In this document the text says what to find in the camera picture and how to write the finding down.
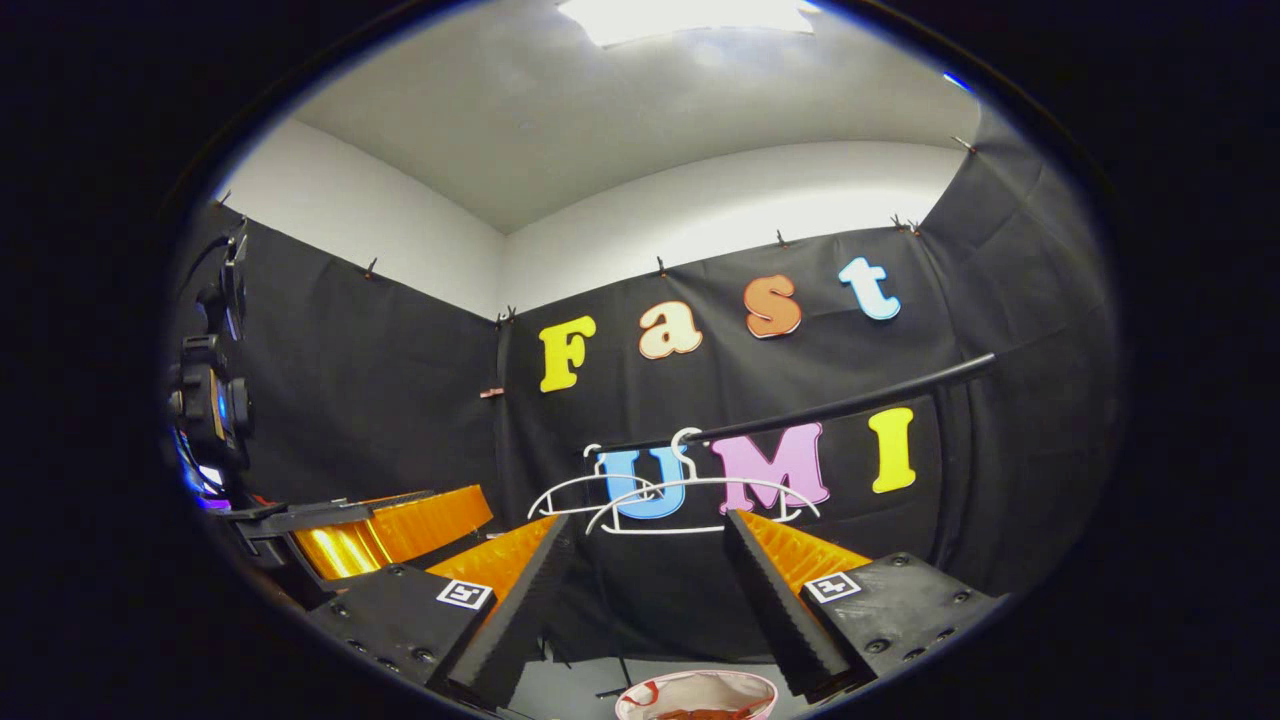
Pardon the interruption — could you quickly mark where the black clothes rail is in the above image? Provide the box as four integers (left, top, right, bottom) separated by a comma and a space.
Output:
597, 352, 998, 453

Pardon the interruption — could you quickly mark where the white laundry hamper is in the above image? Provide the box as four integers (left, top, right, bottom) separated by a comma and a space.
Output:
615, 669, 779, 720

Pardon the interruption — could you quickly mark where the white clothes hanger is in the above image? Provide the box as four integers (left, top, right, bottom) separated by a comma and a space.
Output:
527, 445, 661, 519
585, 428, 821, 536

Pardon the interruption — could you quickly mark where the large ceiling light panel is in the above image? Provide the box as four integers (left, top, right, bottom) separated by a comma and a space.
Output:
557, 0, 821, 48

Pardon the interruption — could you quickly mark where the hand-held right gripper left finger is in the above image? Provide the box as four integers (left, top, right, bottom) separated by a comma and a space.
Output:
305, 512, 576, 711

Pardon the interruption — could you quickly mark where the black rack post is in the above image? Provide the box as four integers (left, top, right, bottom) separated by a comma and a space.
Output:
930, 385, 989, 566

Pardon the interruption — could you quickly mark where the black backdrop cloth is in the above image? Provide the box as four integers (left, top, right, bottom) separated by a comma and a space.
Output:
175, 100, 1121, 661

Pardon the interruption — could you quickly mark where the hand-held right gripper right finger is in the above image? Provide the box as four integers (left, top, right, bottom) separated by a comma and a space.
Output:
722, 508, 1007, 701

